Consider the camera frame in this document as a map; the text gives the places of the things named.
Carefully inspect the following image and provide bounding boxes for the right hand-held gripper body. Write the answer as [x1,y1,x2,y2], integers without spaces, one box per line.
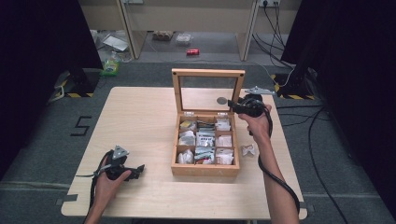
[236,86,277,119]

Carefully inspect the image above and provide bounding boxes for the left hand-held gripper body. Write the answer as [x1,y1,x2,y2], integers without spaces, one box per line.
[104,145,138,182]

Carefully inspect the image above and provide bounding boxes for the white sachet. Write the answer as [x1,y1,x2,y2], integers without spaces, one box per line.
[240,144,257,157]

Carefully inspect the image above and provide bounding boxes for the group of small tea packets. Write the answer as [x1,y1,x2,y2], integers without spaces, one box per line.
[176,119,235,166]

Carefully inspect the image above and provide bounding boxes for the wooden box with glass lid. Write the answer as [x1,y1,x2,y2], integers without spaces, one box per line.
[170,67,247,178]

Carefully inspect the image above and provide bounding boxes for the person's right hand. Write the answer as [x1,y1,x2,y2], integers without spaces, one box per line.
[237,104,274,147]

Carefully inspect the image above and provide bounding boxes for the person's left hand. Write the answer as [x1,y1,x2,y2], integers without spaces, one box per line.
[93,154,133,211]

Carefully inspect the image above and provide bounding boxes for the black stand base striped tape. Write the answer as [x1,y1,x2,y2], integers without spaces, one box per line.
[270,66,318,101]
[49,66,101,104]

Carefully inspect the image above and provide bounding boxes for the clear plastic container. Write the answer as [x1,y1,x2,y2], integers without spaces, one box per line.
[175,33,193,47]

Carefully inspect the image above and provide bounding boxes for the green plastic packet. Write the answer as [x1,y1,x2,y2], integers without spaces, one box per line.
[99,57,120,77]

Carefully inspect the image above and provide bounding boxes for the brown egg carton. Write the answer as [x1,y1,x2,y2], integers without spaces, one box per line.
[151,30,175,42]

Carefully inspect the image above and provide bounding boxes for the black curtain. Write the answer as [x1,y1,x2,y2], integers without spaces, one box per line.
[0,0,105,181]
[280,0,396,216]

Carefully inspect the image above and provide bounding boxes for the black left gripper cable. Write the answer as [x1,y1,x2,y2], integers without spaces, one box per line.
[75,151,114,224]

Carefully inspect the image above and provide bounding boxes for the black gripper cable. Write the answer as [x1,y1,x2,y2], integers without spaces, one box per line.
[247,105,302,217]
[75,151,114,224]

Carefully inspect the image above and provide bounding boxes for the black floor cables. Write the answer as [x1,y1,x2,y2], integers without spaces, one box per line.
[276,105,350,224]

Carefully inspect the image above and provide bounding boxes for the black cables at socket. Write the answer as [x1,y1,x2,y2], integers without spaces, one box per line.
[251,2,295,69]

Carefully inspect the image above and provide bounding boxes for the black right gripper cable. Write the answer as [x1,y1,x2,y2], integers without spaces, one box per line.
[247,105,302,217]

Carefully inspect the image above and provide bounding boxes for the white wall socket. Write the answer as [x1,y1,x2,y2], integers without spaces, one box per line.
[258,0,281,8]

